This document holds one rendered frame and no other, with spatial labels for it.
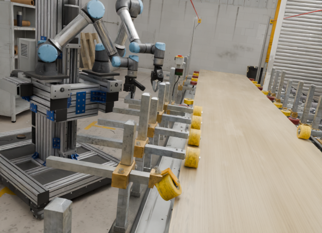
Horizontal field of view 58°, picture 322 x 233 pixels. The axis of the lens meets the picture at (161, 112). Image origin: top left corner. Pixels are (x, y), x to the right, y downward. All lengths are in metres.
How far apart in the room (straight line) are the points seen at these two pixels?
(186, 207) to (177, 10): 9.13
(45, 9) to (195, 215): 1.95
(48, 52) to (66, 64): 0.39
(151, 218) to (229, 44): 8.75
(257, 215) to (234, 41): 8.98
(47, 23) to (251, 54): 8.11
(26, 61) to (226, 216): 2.10
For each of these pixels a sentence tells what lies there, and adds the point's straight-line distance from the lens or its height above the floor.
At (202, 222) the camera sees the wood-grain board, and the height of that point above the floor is 0.90.
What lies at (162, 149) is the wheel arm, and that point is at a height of 0.96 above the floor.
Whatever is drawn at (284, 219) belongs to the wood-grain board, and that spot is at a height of 0.90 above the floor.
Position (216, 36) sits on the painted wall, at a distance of 9.81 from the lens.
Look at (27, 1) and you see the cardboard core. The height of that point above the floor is 1.60.
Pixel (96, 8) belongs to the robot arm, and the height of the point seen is 1.51.
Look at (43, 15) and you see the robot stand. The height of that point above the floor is 1.43.
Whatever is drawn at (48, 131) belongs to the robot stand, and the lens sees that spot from 2.58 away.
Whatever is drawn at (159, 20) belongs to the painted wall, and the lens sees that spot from 9.95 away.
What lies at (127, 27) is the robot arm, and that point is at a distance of 2.21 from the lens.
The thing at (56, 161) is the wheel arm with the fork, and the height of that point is 0.96.
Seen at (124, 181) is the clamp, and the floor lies 0.95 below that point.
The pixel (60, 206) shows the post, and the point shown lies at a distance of 0.54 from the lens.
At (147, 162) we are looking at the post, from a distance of 1.56.
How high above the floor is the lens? 1.43
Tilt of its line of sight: 16 degrees down
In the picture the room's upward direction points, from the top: 7 degrees clockwise
